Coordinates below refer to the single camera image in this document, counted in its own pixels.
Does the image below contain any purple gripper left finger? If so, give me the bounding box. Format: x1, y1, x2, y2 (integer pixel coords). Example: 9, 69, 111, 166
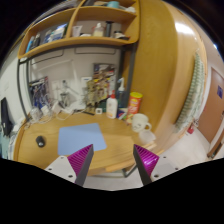
67, 144, 94, 186

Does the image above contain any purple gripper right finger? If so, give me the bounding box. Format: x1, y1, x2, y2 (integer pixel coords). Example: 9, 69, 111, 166
133, 145, 159, 185

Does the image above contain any blue mouse pad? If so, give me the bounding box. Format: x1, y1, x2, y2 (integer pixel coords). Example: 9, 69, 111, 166
58, 123, 107, 155

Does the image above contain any black computer mouse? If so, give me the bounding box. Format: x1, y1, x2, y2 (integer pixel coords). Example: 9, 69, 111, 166
36, 136, 45, 147

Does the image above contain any clear plastic cup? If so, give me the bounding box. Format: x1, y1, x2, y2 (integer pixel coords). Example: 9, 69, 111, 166
139, 130, 156, 144

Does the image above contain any white ceramic mug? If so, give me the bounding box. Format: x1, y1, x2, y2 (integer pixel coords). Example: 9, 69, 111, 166
132, 113, 152, 133

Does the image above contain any wooden desk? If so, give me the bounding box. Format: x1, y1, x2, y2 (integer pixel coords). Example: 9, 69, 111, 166
13, 113, 156, 176

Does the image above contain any red yellow snack canister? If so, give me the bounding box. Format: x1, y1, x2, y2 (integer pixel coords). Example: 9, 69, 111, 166
128, 92, 143, 114

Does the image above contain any white bottle red cap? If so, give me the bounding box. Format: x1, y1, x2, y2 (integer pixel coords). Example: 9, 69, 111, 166
106, 91, 118, 119

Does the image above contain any blue spray bottle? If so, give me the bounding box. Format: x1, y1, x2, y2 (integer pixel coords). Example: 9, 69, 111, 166
116, 77, 125, 108

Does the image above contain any brown wooden door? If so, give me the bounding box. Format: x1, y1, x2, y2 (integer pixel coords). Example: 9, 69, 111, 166
198, 68, 224, 142

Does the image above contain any black computer monitor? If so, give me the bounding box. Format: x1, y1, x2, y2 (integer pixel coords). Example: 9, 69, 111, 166
1, 98, 13, 136

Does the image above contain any white bottle on shelf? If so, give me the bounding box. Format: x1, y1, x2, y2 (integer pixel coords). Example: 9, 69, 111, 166
93, 23, 104, 37

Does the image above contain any white wall radiator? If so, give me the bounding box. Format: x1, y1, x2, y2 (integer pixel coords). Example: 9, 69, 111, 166
175, 53, 205, 132

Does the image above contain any wooden wall shelf unit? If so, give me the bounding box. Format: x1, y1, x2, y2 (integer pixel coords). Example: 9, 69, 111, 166
18, 0, 140, 59

